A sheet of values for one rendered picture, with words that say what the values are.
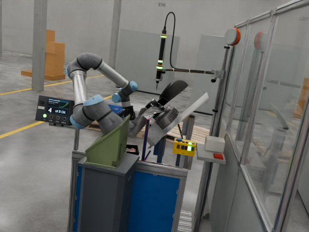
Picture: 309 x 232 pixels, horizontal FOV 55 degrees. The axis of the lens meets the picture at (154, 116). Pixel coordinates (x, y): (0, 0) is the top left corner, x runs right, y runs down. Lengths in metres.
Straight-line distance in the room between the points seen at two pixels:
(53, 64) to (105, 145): 8.90
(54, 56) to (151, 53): 3.17
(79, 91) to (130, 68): 8.07
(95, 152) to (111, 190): 0.25
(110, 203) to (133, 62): 8.34
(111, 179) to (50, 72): 8.96
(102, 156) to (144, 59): 8.20
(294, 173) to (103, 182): 1.06
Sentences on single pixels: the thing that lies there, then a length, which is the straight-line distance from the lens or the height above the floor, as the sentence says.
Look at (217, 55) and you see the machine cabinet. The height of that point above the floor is 1.59.
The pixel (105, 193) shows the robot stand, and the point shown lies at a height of 0.84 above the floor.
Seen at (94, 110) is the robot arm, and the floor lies 1.31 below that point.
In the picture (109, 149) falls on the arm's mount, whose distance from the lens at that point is 1.77.
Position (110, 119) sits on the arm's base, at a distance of 1.80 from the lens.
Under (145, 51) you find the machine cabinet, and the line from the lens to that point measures 9.86.
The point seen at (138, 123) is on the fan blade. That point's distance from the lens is 2.57.
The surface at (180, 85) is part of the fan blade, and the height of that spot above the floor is 1.42.
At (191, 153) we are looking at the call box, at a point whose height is 1.00.
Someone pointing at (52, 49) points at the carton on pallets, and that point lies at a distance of 10.51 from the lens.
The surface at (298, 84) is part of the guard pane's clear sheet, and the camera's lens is 1.46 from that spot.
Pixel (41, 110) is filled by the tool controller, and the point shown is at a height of 1.15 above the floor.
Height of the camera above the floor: 1.77
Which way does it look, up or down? 14 degrees down
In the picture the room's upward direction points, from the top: 8 degrees clockwise
